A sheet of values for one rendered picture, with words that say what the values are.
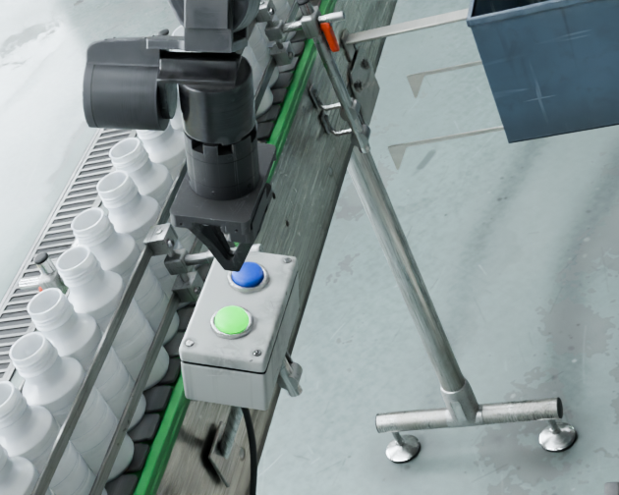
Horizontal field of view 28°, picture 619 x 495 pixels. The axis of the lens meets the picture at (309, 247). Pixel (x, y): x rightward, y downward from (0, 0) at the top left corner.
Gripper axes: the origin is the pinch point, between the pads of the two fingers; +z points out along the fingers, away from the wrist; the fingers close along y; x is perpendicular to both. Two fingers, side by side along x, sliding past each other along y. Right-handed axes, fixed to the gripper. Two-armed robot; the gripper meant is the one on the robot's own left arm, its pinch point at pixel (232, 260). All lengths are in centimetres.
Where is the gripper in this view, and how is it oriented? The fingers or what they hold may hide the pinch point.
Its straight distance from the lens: 106.1
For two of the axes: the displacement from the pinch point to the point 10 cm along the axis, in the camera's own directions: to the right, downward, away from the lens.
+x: 9.8, 1.2, -1.7
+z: 0.3, 7.4, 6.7
